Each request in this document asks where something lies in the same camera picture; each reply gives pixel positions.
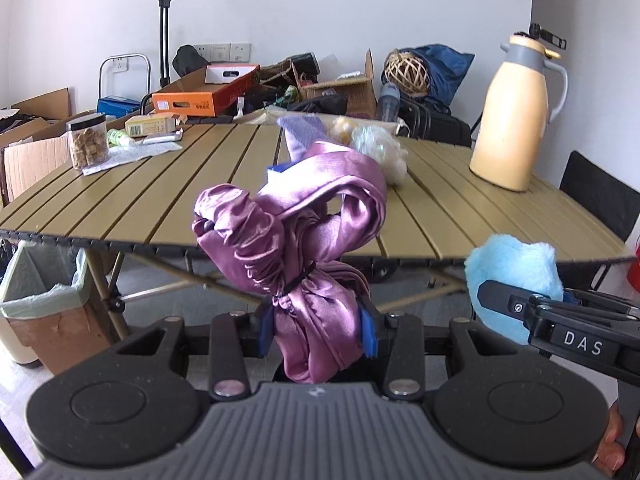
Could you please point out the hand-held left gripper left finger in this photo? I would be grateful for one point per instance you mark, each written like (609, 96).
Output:
(266, 332)

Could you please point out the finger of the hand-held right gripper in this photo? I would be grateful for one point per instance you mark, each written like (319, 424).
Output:
(505, 300)
(572, 296)

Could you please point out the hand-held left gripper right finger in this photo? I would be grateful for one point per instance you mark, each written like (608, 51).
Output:
(370, 335)

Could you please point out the light blue fluffy pouch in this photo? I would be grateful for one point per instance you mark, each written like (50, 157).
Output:
(510, 265)

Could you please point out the purple satin cloth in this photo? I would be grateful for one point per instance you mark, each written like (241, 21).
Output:
(300, 240)

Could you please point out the blue tissue packet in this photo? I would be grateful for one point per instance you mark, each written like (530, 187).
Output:
(281, 171)

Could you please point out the yellow white plush toy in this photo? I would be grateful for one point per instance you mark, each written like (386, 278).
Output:
(380, 152)

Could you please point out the lavender mesh cloth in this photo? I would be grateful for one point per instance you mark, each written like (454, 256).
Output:
(300, 135)

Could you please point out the person's right hand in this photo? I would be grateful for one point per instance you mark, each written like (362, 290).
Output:
(610, 450)

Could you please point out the black folding chair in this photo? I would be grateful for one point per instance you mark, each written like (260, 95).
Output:
(600, 190)

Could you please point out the cream thermos jug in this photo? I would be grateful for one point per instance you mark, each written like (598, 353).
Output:
(505, 125)

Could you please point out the olive slatted folding table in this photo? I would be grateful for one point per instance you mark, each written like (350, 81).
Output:
(150, 195)

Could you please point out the black suitcase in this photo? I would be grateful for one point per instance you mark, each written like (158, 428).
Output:
(440, 127)

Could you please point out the cardboard box with green liner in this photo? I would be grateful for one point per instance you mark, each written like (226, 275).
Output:
(50, 330)

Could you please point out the silver foil pouch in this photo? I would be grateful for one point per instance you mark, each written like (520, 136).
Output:
(162, 137)

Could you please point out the printed paper leaflet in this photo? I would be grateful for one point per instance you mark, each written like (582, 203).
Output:
(125, 157)

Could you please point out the grey water bottle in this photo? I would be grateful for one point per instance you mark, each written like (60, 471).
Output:
(387, 105)

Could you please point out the dark blue bag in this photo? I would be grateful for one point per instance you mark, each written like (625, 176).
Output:
(450, 75)

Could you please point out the black cloth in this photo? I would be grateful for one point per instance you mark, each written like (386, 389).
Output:
(320, 105)

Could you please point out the small yellow carton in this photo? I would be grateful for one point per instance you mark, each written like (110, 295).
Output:
(150, 125)

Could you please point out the green patterned cloth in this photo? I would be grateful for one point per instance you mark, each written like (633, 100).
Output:
(290, 95)

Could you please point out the open cardboard box with flap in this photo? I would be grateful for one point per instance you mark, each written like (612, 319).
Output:
(345, 92)

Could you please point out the orange cardboard box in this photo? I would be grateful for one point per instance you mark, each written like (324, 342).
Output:
(185, 102)

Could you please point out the small green bottle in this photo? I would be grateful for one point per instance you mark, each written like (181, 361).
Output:
(119, 137)

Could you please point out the wicker ball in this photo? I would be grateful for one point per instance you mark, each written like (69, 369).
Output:
(407, 74)

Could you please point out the clear snack jar black lid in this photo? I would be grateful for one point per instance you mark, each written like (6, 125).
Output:
(89, 145)

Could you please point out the black tripod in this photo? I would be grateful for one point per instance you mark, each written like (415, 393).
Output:
(547, 35)

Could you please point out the dark brown bag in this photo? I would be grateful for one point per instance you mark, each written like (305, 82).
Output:
(290, 70)

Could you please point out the blue plastic box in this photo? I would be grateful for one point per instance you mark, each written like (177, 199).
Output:
(117, 106)

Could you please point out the black bag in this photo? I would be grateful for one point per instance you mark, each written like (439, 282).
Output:
(190, 60)

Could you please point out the large brown cardboard box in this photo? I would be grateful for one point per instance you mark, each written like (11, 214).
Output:
(35, 160)
(40, 107)

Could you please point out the row of wall sockets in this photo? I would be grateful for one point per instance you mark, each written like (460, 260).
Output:
(222, 52)

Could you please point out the silver tube frame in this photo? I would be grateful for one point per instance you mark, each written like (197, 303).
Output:
(100, 80)

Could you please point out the single wall socket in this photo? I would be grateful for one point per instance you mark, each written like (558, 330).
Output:
(120, 64)

